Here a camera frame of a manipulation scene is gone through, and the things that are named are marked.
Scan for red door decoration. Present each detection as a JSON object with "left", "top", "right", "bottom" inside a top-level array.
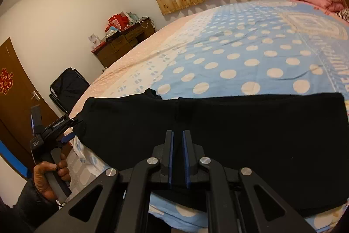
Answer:
[{"left": 0, "top": 68, "right": 14, "bottom": 95}]

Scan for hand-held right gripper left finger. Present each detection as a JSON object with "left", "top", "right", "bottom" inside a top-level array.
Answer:
[{"left": 34, "top": 130, "right": 175, "bottom": 233}]

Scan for black pants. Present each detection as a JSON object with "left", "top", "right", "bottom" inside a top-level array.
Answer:
[{"left": 74, "top": 88, "right": 349, "bottom": 217}]

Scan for polka dot bed blanket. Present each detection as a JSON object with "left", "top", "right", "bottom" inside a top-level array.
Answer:
[{"left": 68, "top": 0, "right": 349, "bottom": 228}]

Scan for blue strip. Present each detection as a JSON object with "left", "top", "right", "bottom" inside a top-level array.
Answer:
[{"left": 0, "top": 139, "right": 29, "bottom": 179}]

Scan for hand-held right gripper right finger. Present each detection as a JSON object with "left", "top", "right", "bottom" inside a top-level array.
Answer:
[{"left": 182, "top": 130, "right": 318, "bottom": 233}]

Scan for person's left forearm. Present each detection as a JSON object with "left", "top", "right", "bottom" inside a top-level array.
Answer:
[{"left": 0, "top": 178, "right": 59, "bottom": 233}]

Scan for black folding chair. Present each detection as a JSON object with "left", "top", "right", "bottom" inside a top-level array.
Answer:
[{"left": 49, "top": 67, "right": 91, "bottom": 115}]

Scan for striped pillow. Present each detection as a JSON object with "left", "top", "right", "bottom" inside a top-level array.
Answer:
[{"left": 334, "top": 8, "right": 349, "bottom": 22}]

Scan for red gift box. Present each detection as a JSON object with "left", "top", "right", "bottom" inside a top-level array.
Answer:
[{"left": 108, "top": 14, "right": 128, "bottom": 30}]

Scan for quilted bed mattress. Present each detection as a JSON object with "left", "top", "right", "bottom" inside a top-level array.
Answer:
[{"left": 65, "top": 150, "right": 84, "bottom": 188}]

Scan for white printed card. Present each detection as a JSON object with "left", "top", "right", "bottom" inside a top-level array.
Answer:
[{"left": 88, "top": 34, "right": 100, "bottom": 48}]

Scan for pale green box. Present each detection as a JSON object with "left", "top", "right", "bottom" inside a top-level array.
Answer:
[{"left": 125, "top": 11, "right": 140, "bottom": 24}]

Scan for person's left hand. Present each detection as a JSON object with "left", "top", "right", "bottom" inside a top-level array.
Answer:
[{"left": 33, "top": 153, "right": 71, "bottom": 202}]

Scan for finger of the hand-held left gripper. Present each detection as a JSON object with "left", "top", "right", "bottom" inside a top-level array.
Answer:
[{"left": 58, "top": 133, "right": 78, "bottom": 145}]

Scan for brown wooden door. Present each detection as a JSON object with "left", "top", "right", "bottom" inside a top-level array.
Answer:
[{"left": 0, "top": 37, "right": 74, "bottom": 179}]

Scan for brown wooden desk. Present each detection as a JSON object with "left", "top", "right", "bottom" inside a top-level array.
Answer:
[{"left": 91, "top": 17, "right": 156, "bottom": 68}]

